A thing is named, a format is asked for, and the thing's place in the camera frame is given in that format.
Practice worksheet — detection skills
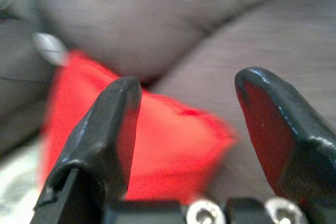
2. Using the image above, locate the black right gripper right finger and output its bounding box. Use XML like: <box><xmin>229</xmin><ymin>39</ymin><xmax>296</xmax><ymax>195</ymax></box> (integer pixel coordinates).
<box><xmin>234</xmin><ymin>67</ymin><xmax>336</xmax><ymax>224</ymax></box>

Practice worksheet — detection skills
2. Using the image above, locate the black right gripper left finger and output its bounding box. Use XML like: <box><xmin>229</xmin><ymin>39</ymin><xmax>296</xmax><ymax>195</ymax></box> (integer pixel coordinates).
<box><xmin>30</xmin><ymin>76</ymin><xmax>143</xmax><ymax>224</ymax></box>

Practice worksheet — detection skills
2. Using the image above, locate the red pillow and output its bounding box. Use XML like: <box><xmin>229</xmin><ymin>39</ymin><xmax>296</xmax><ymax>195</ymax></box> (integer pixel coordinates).
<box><xmin>38</xmin><ymin>50</ymin><xmax>239</xmax><ymax>205</ymax></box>

